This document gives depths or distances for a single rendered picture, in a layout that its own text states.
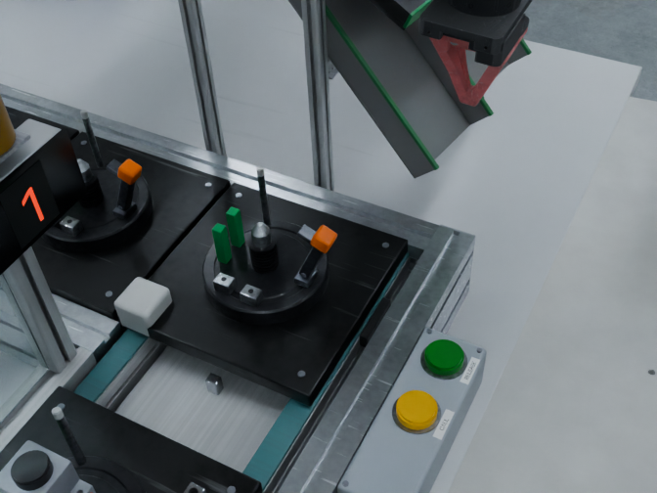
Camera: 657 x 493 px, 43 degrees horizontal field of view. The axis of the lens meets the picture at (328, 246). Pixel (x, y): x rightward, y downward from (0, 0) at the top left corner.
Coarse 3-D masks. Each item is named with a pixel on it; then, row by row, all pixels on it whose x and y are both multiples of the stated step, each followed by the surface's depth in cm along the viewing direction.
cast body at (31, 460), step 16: (32, 448) 66; (16, 464) 64; (32, 464) 64; (48, 464) 64; (64, 464) 65; (0, 480) 64; (16, 480) 63; (32, 480) 63; (48, 480) 64; (64, 480) 65; (80, 480) 67
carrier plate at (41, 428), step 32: (32, 416) 82; (96, 416) 82; (64, 448) 79; (96, 448) 79; (128, 448) 79; (160, 448) 79; (160, 480) 76; (192, 480) 76; (224, 480) 76; (256, 480) 76
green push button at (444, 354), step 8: (432, 344) 86; (440, 344) 86; (448, 344) 86; (456, 344) 85; (432, 352) 85; (440, 352) 85; (448, 352) 85; (456, 352) 85; (424, 360) 85; (432, 360) 84; (440, 360) 84; (448, 360) 84; (456, 360) 84; (432, 368) 84; (440, 368) 84; (448, 368) 84; (456, 368) 84
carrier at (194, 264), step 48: (240, 192) 103; (192, 240) 98; (240, 240) 93; (288, 240) 94; (336, 240) 97; (384, 240) 97; (144, 288) 90; (192, 288) 93; (240, 288) 90; (288, 288) 89; (336, 288) 92; (192, 336) 88; (240, 336) 88; (288, 336) 87; (336, 336) 87; (288, 384) 83
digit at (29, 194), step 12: (36, 168) 68; (24, 180) 67; (36, 180) 68; (12, 192) 66; (24, 192) 67; (36, 192) 68; (48, 192) 70; (12, 204) 66; (24, 204) 68; (36, 204) 69; (48, 204) 70; (12, 216) 67; (24, 216) 68; (36, 216) 69; (48, 216) 71; (24, 228) 68; (36, 228) 70; (24, 240) 69
